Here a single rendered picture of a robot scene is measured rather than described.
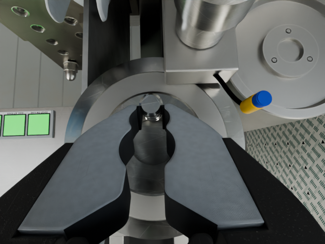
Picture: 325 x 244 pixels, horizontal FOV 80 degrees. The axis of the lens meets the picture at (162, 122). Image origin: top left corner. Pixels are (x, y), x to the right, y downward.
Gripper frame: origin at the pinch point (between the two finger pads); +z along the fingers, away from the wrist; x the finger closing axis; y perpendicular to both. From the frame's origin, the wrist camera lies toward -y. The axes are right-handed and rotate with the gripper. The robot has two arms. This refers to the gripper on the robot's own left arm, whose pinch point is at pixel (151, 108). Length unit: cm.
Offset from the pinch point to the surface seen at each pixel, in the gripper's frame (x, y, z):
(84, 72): -6.1, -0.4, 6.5
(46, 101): -99, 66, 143
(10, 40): -133, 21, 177
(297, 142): 17.6, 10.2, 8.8
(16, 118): -36, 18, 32
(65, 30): -17.1, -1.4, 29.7
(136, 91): -1.4, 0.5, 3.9
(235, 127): 6.6, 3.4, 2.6
